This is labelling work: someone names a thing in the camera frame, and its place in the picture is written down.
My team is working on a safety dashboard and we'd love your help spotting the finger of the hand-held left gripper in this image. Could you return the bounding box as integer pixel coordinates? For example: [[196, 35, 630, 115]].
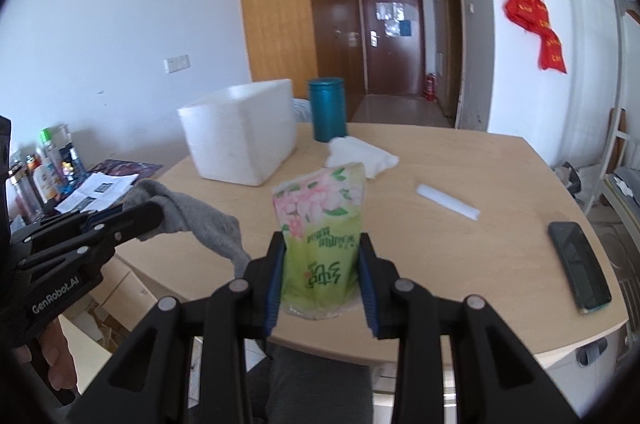
[[10, 205, 126, 247], [17, 201, 166, 277]]

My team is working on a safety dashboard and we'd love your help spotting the dark plastic bag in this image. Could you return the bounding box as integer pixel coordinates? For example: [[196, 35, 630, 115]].
[[555, 161, 586, 200]]

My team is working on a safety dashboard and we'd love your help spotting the beige drawer cabinet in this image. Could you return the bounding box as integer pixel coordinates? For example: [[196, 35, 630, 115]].
[[372, 334, 621, 405]]

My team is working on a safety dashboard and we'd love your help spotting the grey slipper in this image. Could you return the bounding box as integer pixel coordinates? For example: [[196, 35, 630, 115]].
[[575, 339, 608, 367]]

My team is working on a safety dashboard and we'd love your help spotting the white soft cloth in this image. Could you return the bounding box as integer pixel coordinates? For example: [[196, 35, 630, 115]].
[[325, 136, 401, 180]]

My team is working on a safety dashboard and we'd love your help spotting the red cloth bag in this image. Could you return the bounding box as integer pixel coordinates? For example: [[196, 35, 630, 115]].
[[504, 0, 538, 30], [525, 0, 552, 34], [539, 29, 568, 74]]

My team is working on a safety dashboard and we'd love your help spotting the black smartphone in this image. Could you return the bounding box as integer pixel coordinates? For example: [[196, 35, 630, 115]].
[[547, 220, 612, 315]]

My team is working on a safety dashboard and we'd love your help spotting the green floral tissue packet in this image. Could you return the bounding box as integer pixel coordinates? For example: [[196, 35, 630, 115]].
[[272, 161, 368, 321]]

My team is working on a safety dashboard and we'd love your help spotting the brown entrance door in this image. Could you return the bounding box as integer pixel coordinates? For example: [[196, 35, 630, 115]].
[[360, 0, 427, 96]]

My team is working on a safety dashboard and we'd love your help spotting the white foam box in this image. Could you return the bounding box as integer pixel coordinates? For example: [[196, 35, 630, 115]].
[[176, 79, 298, 187]]

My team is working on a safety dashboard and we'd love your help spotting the person's left hand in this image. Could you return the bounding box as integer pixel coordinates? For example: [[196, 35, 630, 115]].
[[17, 319, 76, 387]]

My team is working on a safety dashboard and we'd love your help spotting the grey sock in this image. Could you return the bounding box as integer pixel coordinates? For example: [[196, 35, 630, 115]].
[[122, 179, 252, 277]]

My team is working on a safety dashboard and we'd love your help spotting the green-capped spray bottle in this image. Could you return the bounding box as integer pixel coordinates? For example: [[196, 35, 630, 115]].
[[40, 127, 61, 160]]

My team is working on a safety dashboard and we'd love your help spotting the teal metal canister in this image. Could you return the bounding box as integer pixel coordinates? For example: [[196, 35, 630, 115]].
[[306, 77, 348, 142]]

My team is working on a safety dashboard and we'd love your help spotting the white printed paper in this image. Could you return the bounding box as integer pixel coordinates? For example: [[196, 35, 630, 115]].
[[55, 173, 140, 214]]

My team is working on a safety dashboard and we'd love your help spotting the dark patterned mat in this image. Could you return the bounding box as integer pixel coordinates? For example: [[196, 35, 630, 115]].
[[87, 160, 163, 180]]

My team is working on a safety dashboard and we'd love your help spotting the wooden plank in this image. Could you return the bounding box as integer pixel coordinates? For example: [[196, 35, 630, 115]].
[[607, 109, 628, 165]]

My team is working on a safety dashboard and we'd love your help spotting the wooden wardrobe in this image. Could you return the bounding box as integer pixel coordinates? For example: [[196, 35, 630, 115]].
[[235, 0, 368, 105]]

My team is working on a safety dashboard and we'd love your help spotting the person's grey trouser leg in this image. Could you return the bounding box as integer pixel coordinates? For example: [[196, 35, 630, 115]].
[[247, 344, 376, 424]]

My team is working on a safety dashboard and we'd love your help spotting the grey door notice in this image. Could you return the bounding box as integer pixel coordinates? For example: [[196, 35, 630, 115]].
[[376, 1, 405, 21]]

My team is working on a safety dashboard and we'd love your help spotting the grey metal bunk bed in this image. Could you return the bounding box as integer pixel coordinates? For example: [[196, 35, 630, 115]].
[[580, 0, 640, 355]]

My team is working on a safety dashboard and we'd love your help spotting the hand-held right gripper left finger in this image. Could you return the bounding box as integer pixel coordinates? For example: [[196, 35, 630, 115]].
[[65, 231, 288, 424]]

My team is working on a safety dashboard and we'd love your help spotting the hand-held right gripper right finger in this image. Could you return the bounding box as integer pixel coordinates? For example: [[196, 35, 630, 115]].
[[357, 231, 583, 424]]

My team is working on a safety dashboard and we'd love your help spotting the brown side door frame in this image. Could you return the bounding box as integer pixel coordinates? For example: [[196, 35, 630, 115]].
[[442, 0, 468, 130]]

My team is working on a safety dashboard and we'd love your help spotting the grey blanket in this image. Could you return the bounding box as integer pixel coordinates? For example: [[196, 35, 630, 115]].
[[612, 164, 640, 205]]

